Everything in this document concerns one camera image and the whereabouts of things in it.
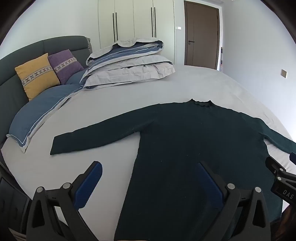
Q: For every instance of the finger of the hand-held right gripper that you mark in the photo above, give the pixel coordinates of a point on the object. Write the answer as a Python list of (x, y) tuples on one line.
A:
[(293, 158), (274, 165)]

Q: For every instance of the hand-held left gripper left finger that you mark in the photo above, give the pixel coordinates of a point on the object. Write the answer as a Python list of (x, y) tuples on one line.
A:
[(89, 185)]

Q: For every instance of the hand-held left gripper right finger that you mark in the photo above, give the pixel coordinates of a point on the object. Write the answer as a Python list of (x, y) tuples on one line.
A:
[(209, 183)]

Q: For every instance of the dark green sweater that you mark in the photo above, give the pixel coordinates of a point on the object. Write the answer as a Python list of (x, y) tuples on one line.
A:
[(185, 143)]

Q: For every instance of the dark bedside cabinet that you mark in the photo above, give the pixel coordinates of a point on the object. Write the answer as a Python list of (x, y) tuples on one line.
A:
[(11, 208)]

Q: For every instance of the blue pillow with grey border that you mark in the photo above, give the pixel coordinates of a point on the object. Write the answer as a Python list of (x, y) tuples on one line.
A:
[(37, 111), (76, 77)]

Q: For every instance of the bed with white sheet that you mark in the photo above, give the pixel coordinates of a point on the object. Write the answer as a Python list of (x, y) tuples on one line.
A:
[(115, 97)]

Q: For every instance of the thin striped pole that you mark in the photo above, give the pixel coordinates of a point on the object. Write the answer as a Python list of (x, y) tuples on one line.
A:
[(222, 60)]

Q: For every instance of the dark green padded headboard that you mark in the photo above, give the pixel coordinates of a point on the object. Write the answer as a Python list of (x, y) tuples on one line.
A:
[(13, 92)]

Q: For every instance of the yellow cushion with patterned band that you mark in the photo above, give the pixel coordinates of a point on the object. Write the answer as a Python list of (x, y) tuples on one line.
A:
[(37, 76)]

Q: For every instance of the purple cushion with patterned band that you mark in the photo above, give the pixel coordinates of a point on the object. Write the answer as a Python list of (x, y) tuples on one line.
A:
[(66, 64)]

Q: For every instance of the folded blue and grey duvet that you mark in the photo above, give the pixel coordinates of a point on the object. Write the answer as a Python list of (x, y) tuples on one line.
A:
[(129, 52)]

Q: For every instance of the brown door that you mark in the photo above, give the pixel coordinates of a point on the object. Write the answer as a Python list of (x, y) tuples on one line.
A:
[(201, 34)]

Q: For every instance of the white wardrobe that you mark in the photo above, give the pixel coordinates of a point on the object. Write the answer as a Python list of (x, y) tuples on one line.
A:
[(136, 20)]

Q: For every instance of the square wall socket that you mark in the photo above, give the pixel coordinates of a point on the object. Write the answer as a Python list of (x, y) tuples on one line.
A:
[(284, 73)]

